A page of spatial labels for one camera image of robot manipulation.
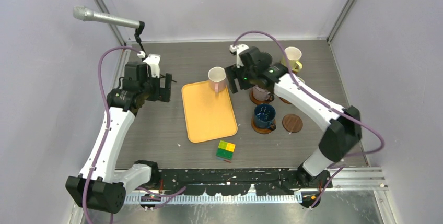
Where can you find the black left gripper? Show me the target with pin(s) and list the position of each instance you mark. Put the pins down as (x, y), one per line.
(163, 93)

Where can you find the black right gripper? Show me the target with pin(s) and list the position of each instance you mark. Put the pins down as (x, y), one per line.
(233, 72)

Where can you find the pink faceted mug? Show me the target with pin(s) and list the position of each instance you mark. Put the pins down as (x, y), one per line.
(217, 79)

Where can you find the purple mug black handle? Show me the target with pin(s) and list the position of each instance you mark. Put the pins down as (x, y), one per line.
(257, 89)

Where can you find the brown wooden coaster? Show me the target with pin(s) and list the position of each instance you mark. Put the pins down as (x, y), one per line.
(263, 130)
(261, 98)
(284, 100)

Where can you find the yellow plastic tray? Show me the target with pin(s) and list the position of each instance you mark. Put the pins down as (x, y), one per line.
(208, 115)

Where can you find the dark blue mug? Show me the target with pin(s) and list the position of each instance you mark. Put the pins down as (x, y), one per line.
(264, 117)

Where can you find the yellow-green faceted mug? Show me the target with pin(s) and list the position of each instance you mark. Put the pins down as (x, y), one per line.
(292, 61)

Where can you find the dark walnut wooden coaster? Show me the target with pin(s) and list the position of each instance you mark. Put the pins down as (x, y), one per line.
(292, 123)

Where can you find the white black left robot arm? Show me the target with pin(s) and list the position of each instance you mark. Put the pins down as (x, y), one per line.
(97, 186)

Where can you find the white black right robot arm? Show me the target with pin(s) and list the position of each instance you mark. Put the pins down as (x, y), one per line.
(341, 131)

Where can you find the black microphone tripod stand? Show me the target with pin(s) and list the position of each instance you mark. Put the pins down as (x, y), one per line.
(137, 35)

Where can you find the colourful toy brick block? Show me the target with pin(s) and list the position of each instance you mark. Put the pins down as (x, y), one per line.
(225, 151)

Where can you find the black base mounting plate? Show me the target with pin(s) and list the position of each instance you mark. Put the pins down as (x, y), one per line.
(231, 182)

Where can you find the silver microphone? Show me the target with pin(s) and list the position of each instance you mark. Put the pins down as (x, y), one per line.
(86, 14)

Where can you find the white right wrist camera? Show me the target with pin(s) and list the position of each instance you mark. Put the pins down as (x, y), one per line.
(237, 50)

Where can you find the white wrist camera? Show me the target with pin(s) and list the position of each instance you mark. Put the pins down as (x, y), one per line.
(237, 50)
(153, 61)

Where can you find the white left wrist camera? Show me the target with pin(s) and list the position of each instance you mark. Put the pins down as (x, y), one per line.
(153, 61)

